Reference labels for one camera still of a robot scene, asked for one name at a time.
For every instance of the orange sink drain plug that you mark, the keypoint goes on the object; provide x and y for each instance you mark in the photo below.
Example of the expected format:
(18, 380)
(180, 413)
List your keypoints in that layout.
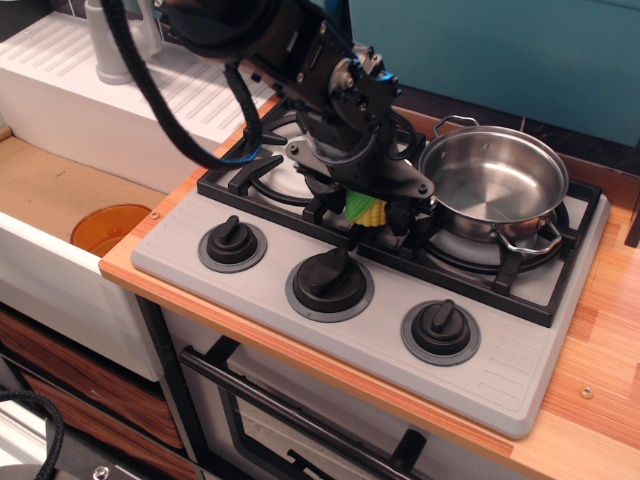
(99, 231)

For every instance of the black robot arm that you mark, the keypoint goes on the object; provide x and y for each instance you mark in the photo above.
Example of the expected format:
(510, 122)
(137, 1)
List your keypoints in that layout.
(342, 95)

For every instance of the black middle stove knob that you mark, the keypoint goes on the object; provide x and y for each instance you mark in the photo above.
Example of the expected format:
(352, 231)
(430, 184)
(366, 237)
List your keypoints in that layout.
(330, 287)

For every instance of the black right stove knob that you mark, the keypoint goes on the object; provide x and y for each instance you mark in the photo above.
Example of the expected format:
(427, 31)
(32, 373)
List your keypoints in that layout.
(440, 333)

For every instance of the wood grain drawer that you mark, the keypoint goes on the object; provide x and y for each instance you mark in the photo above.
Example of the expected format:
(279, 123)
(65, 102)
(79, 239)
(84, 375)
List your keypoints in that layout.
(97, 397)

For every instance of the black stove knob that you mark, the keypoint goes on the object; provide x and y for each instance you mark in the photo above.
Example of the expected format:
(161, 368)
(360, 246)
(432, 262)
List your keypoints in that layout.
(440, 333)
(330, 287)
(232, 246)

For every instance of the white toy sink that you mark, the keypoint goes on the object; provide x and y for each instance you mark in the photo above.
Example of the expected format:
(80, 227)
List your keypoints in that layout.
(71, 144)

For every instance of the black left burner grate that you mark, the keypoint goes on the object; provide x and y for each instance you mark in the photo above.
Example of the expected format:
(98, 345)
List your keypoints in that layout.
(272, 186)

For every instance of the toy oven door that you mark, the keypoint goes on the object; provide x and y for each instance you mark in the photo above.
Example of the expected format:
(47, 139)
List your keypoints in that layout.
(275, 422)

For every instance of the black burner grate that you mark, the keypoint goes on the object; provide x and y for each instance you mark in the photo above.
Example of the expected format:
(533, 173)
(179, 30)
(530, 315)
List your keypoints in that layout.
(272, 186)
(528, 279)

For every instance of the green yellow toy corncob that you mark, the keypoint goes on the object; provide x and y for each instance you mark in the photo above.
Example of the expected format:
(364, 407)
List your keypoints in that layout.
(365, 210)

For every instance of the grey toy stove top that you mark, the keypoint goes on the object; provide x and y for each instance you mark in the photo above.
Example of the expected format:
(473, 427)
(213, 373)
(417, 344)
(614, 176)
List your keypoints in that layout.
(501, 386)

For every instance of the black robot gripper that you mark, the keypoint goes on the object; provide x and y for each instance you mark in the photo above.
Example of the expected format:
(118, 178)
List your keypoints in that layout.
(370, 167)

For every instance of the black right burner grate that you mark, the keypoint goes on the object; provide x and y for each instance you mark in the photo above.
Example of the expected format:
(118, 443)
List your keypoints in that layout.
(528, 279)

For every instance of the black left stove knob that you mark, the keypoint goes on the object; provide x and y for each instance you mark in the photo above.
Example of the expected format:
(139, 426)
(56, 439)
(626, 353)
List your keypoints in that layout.
(232, 246)

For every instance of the stainless steel pot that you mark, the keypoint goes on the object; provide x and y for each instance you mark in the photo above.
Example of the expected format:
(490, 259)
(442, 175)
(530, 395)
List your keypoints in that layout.
(494, 184)

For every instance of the grey toy faucet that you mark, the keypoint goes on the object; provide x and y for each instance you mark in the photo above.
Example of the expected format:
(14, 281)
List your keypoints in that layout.
(111, 68)

